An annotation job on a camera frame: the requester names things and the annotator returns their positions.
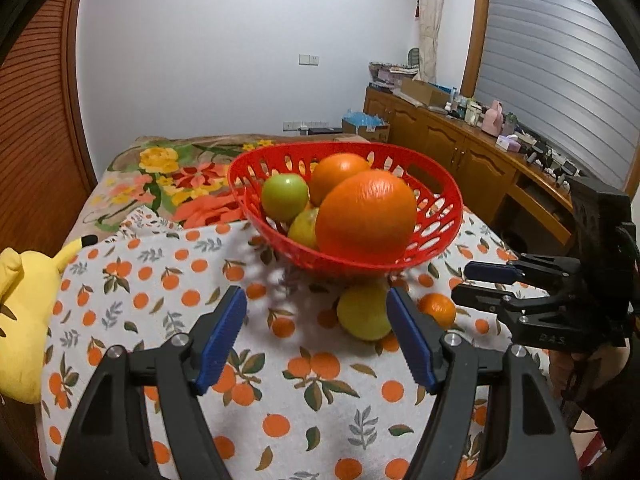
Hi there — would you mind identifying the beige curtain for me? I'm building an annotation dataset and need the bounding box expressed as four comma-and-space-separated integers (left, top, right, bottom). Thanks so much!
416, 0, 447, 83

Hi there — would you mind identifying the orange print tablecloth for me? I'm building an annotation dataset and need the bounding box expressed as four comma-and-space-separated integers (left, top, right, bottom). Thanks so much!
37, 207, 556, 480

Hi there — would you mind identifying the small yellow-green fruit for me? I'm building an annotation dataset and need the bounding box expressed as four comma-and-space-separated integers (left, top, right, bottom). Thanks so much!
336, 280, 393, 342

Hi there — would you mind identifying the small tangerine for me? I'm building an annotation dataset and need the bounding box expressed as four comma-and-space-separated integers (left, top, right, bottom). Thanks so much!
417, 293, 457, 328

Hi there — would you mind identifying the person's right forearm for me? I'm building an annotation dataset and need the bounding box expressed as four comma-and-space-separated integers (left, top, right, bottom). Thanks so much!
570, 400, 640, 480

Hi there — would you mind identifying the large yellow-green apple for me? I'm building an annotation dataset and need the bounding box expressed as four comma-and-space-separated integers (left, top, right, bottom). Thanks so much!
287, 206, 321, 251

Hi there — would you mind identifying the large orange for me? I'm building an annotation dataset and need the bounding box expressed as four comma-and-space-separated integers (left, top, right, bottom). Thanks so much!
307, 153, 373, 208
315, 170, 418, 265

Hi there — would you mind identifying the wooden window frame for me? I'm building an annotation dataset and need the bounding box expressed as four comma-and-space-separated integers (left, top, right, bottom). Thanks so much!
460, 0, 640, 196

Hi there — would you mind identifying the floral blanket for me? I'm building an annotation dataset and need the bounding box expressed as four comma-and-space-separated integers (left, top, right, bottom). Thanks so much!
80, 134, 346, 233

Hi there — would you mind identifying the grey window blind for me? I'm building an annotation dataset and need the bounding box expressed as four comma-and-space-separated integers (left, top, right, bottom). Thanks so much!
472, 0, 638, 191

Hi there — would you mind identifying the pink bottle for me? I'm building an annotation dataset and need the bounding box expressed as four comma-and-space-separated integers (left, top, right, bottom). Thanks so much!
481, 100, 505, 136

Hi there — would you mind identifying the small green apple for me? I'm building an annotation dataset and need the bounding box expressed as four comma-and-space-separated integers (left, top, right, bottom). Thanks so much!
261, 173, 310, 224

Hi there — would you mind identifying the wooden slatted wardrobe door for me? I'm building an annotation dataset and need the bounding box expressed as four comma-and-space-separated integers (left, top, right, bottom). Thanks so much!
0, 0, 98, 251

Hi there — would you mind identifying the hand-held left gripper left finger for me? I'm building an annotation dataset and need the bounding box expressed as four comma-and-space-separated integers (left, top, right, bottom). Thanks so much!
54, 285, 248, 480

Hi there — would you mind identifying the cardboard box with blue items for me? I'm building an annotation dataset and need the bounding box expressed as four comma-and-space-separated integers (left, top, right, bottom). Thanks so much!
341, 110, 392, 143

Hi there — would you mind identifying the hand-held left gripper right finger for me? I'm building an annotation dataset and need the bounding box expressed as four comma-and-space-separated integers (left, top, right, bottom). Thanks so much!
386, 287, 583, 480

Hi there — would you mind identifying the yellow plush toy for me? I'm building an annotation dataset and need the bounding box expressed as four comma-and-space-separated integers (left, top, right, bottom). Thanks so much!
0, 234, 98, 405

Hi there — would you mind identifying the wooden sideboard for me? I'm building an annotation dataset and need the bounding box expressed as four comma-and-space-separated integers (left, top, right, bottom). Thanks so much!
362, 85, 576, 241

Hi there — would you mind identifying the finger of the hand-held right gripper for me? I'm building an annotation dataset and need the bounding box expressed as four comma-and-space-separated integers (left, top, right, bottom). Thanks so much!
464, 255, 581, 293
451, 284, 566, 326

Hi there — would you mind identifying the person's right hand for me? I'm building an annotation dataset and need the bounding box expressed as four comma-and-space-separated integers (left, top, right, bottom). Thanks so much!
547, 347, 632, 406

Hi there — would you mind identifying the pile of papers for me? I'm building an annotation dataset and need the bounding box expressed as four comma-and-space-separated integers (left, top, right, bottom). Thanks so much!
369, 61, 416, 86

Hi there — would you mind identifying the black grey device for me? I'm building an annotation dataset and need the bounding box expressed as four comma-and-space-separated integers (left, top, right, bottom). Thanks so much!
525, 142, 551, 166
552, 160, 581, 183

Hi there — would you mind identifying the red perforated plastic basket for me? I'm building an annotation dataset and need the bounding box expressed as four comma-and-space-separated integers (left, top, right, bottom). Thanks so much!
226, 142, 463, 278

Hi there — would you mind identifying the open cardboard box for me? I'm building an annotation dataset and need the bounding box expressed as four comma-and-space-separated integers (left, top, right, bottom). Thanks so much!
400, 77, 451, 107

